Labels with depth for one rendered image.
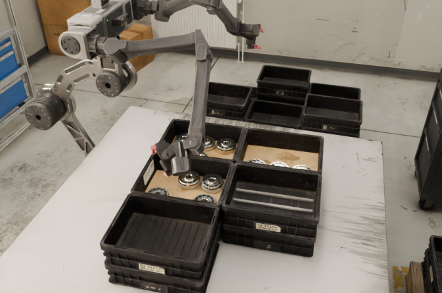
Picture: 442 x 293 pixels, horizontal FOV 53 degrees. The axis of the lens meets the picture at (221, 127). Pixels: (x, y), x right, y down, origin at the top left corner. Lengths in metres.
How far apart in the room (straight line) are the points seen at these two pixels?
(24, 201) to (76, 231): 1.40
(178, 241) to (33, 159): 2.27
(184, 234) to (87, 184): 0.72
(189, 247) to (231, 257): 0.22
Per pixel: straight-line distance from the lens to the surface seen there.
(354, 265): 2.01
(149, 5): 2.37
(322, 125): 3.12
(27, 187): 3.64
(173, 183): 2.12
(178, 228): 1.91
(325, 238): 2.09
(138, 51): 1.89
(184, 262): 1.67
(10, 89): 3.97
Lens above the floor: 2.21
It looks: 34 degrees down
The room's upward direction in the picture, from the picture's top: straight up
